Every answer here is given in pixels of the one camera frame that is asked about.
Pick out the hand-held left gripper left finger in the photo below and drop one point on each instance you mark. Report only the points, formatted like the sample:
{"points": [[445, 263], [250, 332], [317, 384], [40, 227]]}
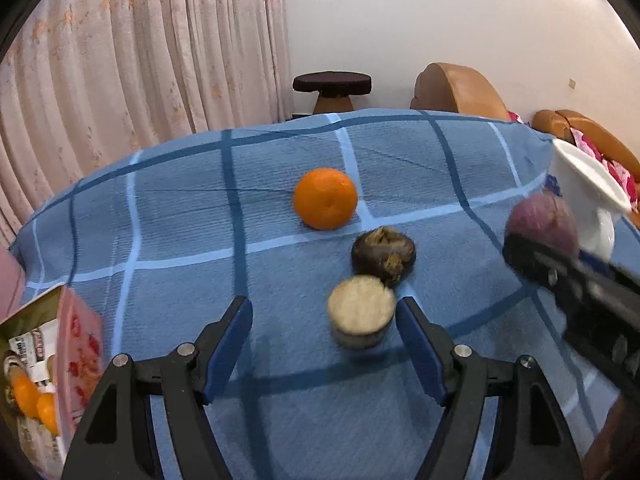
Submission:
{"points": [[227, 350]]}

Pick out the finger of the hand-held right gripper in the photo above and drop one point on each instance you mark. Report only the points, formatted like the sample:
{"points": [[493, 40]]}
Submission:
{"points": [[590, 305], [620, 277]]}

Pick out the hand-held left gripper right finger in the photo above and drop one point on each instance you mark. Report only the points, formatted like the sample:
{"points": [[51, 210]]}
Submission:
{"points": [[420, 355]]}

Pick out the cut-faced water chestnut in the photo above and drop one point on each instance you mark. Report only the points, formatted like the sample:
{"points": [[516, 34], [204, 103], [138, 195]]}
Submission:
{"points": [[361, 310]]}

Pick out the purple passion fruit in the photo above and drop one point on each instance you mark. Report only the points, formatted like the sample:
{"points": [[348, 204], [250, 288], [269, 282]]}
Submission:
{"points": [[542, 222]]}

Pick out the pink metal tin box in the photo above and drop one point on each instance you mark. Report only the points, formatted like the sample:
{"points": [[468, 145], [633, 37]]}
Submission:
{"points": [[80, 355]]}

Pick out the white cup purple print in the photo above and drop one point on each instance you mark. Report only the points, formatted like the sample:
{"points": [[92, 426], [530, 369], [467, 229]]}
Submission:
{"points": [[590, 195]]}

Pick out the dark water chestnut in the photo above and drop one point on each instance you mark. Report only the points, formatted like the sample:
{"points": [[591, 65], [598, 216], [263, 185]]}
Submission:
{"points": [[383, 255]]}

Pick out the pink floral cloth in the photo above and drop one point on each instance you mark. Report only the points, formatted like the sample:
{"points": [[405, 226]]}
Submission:
{"points": [[607, 160]]}

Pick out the blue plaid blanket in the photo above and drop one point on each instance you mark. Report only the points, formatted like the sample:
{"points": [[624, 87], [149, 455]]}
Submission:
{"points": [[175, 220]]}

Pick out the orange-brown sofa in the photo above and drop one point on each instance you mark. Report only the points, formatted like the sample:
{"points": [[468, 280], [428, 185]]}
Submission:
{"points": [[585, 127]]}

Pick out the printed paper sheet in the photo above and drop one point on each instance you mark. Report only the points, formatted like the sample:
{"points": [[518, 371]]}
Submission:
{"points": [[35, 345]]}

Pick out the pink cylindrical appliance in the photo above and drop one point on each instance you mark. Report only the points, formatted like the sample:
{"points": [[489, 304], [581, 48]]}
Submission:
{"points": [[7, 280]]}

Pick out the dark round stool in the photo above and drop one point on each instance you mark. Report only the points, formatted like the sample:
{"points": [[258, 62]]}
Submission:
{"points": [[331, 85]]}

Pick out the floral beige curtain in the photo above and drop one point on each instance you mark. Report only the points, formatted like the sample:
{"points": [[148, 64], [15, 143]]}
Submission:
{"points": [[125, 50]]}

